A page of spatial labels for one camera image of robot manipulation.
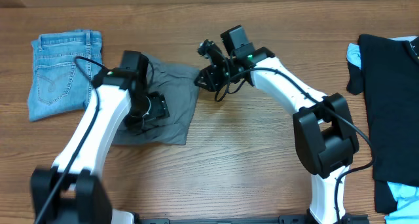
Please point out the black t-shirt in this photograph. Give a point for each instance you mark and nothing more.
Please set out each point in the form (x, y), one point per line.
(389, 112)

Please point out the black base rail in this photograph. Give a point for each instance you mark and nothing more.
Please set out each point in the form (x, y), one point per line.
(229, 220)

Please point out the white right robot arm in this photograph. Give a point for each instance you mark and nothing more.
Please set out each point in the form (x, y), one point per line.
(325, 136)

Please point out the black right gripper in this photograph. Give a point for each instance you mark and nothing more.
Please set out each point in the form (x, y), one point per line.
(213, 65)

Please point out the light blue garment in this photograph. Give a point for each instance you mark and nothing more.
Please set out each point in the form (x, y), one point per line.
(404, 201)

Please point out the grey cotton shorts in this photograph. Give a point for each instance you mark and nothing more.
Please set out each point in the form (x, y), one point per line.
(176, 83)

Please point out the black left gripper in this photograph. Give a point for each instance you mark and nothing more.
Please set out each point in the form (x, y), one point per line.
(161, 112)

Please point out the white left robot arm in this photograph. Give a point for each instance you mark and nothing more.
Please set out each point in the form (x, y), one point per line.
(71, 190)

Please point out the folded blue denim jeans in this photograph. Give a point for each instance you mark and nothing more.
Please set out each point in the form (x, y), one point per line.
(59, 84)

